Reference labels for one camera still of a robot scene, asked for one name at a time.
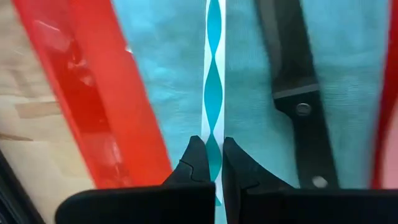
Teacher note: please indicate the black aluminium table frame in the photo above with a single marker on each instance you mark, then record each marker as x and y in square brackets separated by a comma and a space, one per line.
[12, 199]

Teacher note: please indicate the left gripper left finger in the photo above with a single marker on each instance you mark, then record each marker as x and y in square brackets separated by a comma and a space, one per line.
[140, 207]

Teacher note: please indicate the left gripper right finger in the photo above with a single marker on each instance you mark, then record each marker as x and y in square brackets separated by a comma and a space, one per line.
[295, 208]

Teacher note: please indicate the pink round plate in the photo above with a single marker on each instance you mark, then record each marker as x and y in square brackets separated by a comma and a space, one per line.
[392, 155]

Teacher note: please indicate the teal cloth napkin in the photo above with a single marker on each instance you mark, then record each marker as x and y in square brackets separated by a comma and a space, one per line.
[174, 62]

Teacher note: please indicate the red plastic tray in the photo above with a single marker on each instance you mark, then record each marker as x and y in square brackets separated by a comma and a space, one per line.
[102, 93]

